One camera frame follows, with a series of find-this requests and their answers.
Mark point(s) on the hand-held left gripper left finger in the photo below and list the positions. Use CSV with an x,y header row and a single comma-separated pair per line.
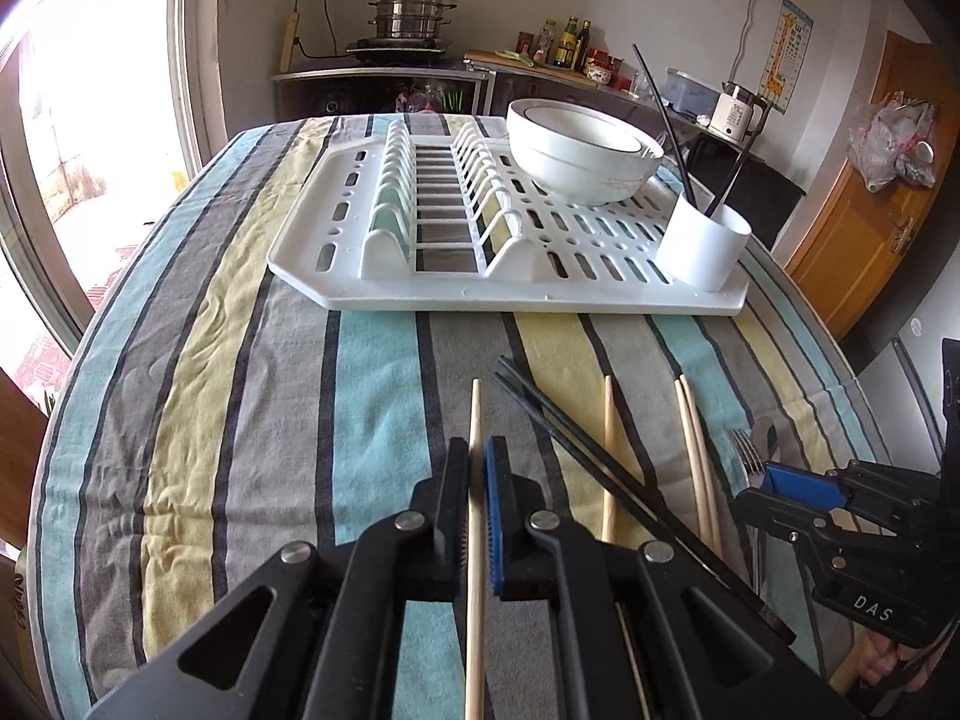
x,y
450,510

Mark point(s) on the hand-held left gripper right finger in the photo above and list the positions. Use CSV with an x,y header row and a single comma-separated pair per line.
x,y
495,510

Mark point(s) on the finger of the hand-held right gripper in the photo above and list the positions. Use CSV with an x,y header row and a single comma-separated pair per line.
x,y
806,486
780,521

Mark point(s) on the metal fork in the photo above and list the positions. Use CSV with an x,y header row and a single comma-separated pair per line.
x,y
750,461

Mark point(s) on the metal spoon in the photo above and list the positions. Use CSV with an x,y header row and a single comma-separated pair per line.
x,y
765,439

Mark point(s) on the wooden chopstick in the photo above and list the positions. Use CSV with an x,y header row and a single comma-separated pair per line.
x,y
703,465
476,652
694,465
608,457

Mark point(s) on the black chopstick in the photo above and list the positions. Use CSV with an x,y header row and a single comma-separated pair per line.
x,y
555,431
727,181
585,433
664,120

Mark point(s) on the white utensil cup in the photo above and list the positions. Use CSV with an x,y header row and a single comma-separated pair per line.
x,y
697,247

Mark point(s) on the person's right hand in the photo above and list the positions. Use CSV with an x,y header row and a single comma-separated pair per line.
x,y
877,671

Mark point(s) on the wooden door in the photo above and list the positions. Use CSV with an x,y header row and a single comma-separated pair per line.
x,y
847,255

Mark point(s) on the striped tablecloth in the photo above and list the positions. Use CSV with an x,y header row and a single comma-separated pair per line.
x,y
225,390

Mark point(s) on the white plastic dish rack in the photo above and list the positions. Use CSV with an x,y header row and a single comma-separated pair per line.
x,y
585,240

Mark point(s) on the black furniture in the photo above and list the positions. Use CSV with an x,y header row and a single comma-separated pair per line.
x,y
757,195

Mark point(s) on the large white bowl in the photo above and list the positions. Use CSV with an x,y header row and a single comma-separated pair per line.
x,y
570,172

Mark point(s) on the hanging plastic bag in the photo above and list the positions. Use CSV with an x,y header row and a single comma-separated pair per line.
x,y
889,139

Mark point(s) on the white electric kettle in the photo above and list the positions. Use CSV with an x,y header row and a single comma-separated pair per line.
x,y
735,112

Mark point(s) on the small white bowl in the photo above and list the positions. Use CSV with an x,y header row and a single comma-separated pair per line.
x,y
592,136

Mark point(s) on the clear storage box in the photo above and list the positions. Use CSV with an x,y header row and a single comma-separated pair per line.
x,y
690,94

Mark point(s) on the metal kitchen counter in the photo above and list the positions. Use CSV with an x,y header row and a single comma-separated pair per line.
x,y
637,94

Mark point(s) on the metal stove stand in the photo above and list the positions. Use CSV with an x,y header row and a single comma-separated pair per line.
x,y
360,90

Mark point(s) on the wooden cutting board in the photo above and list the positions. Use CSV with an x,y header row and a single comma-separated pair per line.
x,y
525,66

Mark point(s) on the red jar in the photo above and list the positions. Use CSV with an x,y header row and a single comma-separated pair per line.
x,y
600,58

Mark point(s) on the black stove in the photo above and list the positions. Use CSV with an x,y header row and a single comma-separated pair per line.
x,y
397,49

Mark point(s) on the yellow cap sauce bottle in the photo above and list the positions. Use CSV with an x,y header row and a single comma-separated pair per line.
x,y
564,45

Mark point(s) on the dark sauce bottle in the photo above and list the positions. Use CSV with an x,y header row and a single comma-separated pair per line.
x,y
583,45

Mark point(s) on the beige power strip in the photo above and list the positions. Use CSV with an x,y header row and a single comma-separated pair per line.
x,y
289,41

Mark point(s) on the steel steamer pot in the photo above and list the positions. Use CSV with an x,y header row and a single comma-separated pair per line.
x,y
409,15

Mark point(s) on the glass sliding door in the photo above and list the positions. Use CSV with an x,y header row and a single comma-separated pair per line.
x,y
90,127

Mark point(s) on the wall calendar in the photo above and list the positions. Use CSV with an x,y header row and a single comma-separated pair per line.
x,y
786,52

